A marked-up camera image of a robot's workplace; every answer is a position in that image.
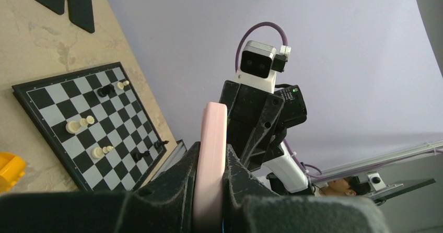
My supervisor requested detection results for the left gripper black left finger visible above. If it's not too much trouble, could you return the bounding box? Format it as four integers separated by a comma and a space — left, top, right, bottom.
1, 142, 200, 232

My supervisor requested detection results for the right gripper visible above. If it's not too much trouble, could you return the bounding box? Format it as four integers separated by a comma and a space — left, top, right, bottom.
219, 80, 307, 172

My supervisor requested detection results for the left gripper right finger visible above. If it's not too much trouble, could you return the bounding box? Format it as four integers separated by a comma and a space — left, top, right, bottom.
223, 145, 390, 232

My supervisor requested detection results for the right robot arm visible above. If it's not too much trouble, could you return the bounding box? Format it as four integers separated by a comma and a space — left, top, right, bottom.
219, 80, 309, 194

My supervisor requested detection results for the black chess piece lower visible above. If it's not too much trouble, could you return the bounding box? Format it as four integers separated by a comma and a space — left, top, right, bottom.
131, 150, 150, 163

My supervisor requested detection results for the black chess piece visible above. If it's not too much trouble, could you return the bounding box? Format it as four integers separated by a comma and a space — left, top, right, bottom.
97, 84, 115, 98
131, 150, 150, 163

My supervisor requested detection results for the black chess piece corner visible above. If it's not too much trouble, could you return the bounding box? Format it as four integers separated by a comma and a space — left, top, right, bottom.
153, 140, 169, 150

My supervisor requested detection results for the white chess piece lower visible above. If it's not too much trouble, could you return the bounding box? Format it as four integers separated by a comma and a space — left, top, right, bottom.
91, 146, 114, 159

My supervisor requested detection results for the white chess piece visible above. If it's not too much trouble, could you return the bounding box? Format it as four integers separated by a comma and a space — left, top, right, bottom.
91, 146, 114, 159
116, 80, 130, 90
65, 115, 95, 134

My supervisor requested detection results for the person's head in background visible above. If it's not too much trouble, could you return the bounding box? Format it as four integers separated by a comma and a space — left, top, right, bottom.
314, 176, 371, 196

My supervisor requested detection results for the chessboard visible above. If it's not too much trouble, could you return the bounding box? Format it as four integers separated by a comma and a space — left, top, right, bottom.
13, 62, 167, 191

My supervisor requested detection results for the white chess piece left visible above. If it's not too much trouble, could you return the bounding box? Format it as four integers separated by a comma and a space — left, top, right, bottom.
65, 115, 95, 134

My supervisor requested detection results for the white chess piece top right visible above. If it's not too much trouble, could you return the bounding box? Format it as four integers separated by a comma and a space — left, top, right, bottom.
116, 80, 130, 90

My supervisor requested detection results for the black chess piece top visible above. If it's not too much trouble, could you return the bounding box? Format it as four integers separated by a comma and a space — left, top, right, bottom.
97, 84, 115, 98

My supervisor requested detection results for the blue and orange block toy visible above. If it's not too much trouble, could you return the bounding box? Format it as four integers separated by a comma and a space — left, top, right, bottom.
1, 152, 26, 193

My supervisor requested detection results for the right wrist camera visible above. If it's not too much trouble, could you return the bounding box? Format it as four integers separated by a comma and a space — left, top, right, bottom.
234, 40, 292, 93

